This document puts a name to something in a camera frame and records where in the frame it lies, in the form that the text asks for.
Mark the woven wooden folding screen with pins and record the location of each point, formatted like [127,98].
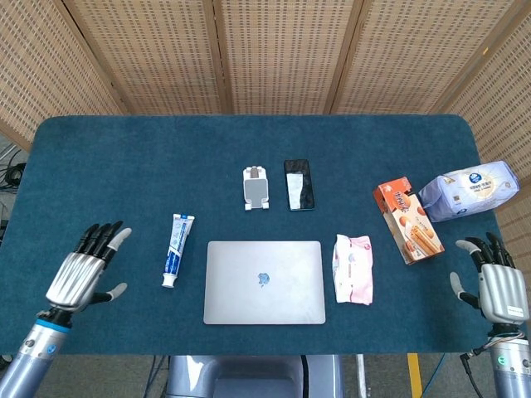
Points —
[282,54]

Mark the pale blue tissue pack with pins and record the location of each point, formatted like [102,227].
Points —
[469,190]

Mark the silver laptop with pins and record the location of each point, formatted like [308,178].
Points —
[265,298]

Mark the orange biscuit box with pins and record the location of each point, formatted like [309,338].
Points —
[415,232]

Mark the blue white toothpaste tube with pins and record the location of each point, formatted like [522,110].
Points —
[176,248]

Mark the black smartphone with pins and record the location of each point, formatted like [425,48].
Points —
[306,186]

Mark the white table leg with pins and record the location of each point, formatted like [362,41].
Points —
[361,375]

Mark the pink white wet wipes pack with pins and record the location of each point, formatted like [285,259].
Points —
[352,273]

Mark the white grey phone stand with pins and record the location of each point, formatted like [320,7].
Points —
[256,188]

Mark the grey robot torso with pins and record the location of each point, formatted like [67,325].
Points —
[249,377]

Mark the blue table cloth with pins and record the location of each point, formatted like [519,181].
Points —
[124,166]

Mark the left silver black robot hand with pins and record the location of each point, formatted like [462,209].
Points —
[76,275]

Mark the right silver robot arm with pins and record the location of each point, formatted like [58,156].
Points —
[512,369]

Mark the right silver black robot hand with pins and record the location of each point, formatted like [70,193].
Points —
[502,290]

